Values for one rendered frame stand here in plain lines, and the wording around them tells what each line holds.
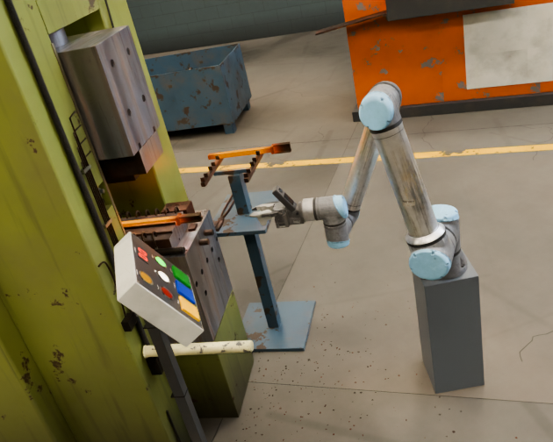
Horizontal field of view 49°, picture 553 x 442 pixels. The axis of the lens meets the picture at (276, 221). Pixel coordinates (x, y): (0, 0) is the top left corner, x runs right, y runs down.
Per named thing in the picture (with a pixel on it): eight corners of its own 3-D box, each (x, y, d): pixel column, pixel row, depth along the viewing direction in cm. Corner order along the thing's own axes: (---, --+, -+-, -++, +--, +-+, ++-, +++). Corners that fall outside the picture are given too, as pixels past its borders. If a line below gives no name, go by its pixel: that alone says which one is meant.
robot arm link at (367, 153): (381, 67, 217) (334, 212, 258) (373, 78, 208) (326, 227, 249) (412, 77, 215) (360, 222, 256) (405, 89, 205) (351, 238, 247)
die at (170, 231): (188, 226, 259) (182, 210, 255) (174, 253, 242) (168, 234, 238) (100, 235, 269) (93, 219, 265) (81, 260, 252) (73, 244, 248)
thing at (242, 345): (254, 346, 231) (252, 336, 229) (252, 356, 227) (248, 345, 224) (150, 352, 242) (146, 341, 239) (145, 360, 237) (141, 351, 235)
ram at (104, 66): (167, 117, 249) (137, 19, 230) (133, 156, 216) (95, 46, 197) (77, 131, 259) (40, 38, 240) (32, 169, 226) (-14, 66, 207)
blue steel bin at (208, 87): (254, 106, 685) (239, 43, 650) (237, 134, 617) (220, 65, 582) (157, 119, 717) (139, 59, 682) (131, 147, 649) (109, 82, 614)
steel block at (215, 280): (233, 288, 291) (209, 209, 270) (213, 341, 259) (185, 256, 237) (127, 295, 304) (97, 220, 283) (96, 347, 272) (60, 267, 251)
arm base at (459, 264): (458, 250, 258) (457, 230, 253) (473, 274, 241) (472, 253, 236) (414, 259, 259) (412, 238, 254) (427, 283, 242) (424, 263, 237)
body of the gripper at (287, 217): (275, 229, 239) (304, 225, 236) (269, 210, 235) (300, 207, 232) (277, 219, 245) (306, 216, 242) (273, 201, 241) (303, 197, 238)
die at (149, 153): (163, 152, 242) (156, 130, 237) (147, 174, 225) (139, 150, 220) (71, 164, 252) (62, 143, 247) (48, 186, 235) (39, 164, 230)
